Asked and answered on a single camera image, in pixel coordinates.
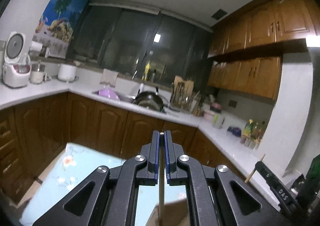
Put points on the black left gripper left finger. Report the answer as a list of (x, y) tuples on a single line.
[(107, 196)]

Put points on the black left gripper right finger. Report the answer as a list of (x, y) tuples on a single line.
[(215, 195)]

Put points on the wooden chopstick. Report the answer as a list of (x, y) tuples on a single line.
[(161, 179), (253, 171)]

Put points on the dark kitchen window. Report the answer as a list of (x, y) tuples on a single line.
[(125, 41)]

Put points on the cardboard box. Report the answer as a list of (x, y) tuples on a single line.
[(174, 213)]

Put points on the floral light blue tablecloth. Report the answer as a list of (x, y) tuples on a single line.
[(74, 165)]

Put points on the dark blue small container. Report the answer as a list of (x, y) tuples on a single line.
[(235, 131)]

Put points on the green yellow drink bottle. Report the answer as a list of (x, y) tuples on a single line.
[(248, 128)]

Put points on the pink lidded bowl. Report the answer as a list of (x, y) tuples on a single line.
[(212, 111)]

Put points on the purple plastic basin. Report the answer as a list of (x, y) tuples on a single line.
[(108, 93)]

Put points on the black wok pan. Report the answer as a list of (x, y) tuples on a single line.
[(151, 100)]

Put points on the wooden knife block rack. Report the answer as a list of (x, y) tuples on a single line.
[(181, 96)]

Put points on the pink hanging dish cloth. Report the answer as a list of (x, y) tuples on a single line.
[(109, 78)]

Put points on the white round pot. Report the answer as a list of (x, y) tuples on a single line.
[(67, 73)]

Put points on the yellow dish soap bottle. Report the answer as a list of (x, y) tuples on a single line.
[(146, 71)]

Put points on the glass jar with metal lid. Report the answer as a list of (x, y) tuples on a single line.
[(37, 73)]

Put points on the white rice cooker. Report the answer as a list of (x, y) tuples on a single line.
[(16, 68)]

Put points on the paper towel roll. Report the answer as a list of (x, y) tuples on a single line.
[(35, 47)]

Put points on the upper wooden wall cabinets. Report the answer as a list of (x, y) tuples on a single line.
[(247, 47)]

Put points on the tropical fruit wall poster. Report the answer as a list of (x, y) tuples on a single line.
[(57, 25)]

